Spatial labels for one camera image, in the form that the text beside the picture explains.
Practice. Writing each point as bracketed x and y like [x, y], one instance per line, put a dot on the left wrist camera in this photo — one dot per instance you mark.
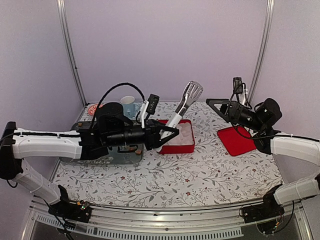
[153, 101]

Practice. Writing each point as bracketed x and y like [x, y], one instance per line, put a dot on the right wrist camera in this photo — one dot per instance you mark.
[237, 85]

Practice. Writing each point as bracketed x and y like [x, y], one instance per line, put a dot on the green floral tray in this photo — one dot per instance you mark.
[120, 155]

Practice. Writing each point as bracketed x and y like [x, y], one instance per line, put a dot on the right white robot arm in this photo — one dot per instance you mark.
[274, 142]

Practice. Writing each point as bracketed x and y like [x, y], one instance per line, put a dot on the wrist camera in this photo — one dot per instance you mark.
[237, 85]
[153, 101]

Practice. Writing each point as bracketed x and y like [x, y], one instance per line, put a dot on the front aluminium rail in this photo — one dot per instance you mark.
[220, 222]

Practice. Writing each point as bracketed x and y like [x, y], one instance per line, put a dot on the red patterned small bowl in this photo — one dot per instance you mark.
[91, 109]

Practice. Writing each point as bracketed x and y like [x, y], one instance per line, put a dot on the left aluminium frame post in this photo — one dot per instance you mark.
[61, 7]

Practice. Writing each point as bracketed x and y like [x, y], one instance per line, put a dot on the white plastic box insert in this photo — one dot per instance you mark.
[185, 136]

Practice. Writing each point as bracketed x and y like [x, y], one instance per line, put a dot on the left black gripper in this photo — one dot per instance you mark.
[152, 128]

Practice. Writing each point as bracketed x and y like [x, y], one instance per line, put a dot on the right aluminium frame post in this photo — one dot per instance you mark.
[270, 4]

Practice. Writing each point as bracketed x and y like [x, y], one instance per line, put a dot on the red box lid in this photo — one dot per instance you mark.
[234, 143]

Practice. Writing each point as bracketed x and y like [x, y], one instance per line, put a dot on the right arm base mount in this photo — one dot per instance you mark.
[267, 209]

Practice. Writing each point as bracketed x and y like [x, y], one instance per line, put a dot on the floral tablecloth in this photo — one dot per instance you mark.
[208, 176]

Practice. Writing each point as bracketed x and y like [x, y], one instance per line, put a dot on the aluminium frame post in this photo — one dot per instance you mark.
[270, 4]
[61, 7]

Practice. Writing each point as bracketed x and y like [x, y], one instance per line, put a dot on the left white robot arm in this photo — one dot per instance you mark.
[17, 144]

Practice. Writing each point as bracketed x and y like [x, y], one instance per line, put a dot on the light blue mug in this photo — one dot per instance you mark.
[129, 107]

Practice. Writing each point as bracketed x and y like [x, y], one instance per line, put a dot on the red chocolate box base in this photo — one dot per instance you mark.
[180, 149]

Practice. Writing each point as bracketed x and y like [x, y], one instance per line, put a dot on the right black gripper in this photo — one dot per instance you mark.
[234, 110]

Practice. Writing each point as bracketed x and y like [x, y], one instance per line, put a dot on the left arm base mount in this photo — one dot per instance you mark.
[64, 208]

